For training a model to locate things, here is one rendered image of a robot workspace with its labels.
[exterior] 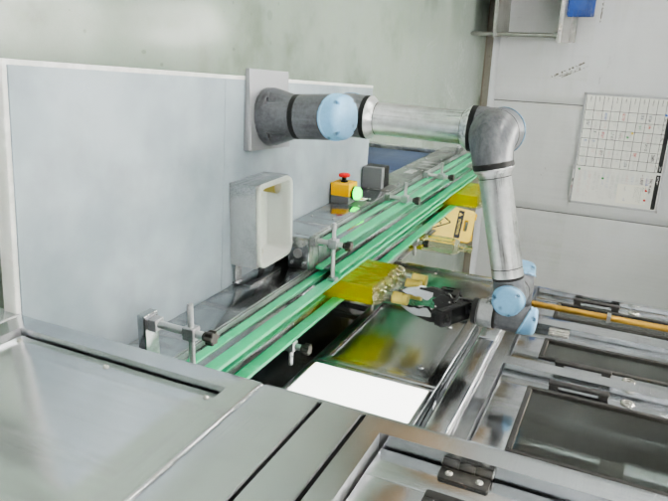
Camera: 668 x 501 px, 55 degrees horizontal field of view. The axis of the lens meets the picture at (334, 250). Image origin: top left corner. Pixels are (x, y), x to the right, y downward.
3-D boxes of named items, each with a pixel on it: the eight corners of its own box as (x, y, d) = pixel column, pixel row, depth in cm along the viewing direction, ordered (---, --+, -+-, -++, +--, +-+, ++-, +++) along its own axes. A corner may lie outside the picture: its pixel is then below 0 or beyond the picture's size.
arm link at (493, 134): (507, 106, 141) (533, 318, 150) (515, 104, 151) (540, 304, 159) (455, 115, 146) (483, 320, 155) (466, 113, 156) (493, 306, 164)
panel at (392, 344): (221, 454, 136) (370, 506, 122) (221, 442, 135) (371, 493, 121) (377, 305, 213) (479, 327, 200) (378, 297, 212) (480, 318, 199)
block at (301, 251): (286, 266, 185) (307, 271, 182) (286, 236, 182) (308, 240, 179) (292, 263, 188) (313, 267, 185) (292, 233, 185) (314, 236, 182)
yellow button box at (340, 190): (328, 202, 220) (348, 205, 217) (329, 180, 218) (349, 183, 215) (337, 198, 226) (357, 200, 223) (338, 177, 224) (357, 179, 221)
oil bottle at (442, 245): (408, 248, 268) (469, 258, 258) (408, 236, 266) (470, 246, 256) (412, 244, 273) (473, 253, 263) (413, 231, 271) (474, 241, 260)
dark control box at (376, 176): (360, 187, 244) (381, 189, 241) (361, 166, 241) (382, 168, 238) (368, 183, 251) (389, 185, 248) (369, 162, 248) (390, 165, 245)
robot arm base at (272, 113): (252, 87, 163) (286, 87, 159) (281, 86, 177) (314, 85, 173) (255, 147, 167) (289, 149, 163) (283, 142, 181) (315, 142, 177)
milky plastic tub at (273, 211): (232, 265, 170) (259, 270, 166) (230, 182, 163) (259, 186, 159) (265, 248, 185) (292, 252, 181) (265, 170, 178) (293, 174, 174)
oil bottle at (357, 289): (313, 293, 189) (381, 307, 181) (313, 275, 188) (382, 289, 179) (321, 287, 194) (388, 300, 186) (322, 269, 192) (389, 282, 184)
